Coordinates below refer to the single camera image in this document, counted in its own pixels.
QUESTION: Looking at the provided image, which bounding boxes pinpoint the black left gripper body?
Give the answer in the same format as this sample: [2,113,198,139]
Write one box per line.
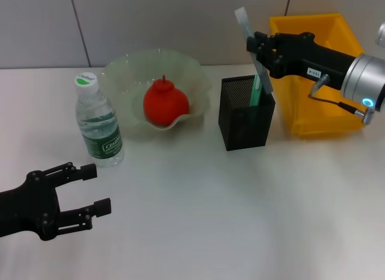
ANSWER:
[0,170,63,242]

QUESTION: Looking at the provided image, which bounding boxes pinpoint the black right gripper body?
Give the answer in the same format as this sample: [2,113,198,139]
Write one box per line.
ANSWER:
[272,32,358,90]

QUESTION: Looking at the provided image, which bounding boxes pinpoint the grey glitter pen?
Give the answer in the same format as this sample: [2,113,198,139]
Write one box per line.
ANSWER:
[234,6,275,95]

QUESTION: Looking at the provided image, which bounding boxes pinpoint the clear bottle with green label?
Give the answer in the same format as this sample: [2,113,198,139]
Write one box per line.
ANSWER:
[73,71,125,169]

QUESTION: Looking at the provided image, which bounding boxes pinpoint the orange toy fruit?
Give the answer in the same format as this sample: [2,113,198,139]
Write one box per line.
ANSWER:
[143,75,191,131]

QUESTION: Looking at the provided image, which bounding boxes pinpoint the black mesh pen holder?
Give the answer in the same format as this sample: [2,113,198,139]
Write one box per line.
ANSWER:
[217,74,276,152]

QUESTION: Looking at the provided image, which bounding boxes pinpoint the translucent green fruit bowl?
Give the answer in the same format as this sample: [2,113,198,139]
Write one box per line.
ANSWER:
[101,48,213,142]

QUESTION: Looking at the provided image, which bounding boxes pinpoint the yellow plastic bin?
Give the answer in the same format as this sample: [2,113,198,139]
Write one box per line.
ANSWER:
[268,13,381,140]

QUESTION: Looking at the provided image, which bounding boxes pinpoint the right gripper cable with plug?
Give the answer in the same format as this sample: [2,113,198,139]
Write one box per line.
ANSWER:
[309,73,377,125]

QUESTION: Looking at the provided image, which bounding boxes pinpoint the right wrist camera housing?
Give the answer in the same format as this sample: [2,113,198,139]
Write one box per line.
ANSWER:
[374,20,385,48]

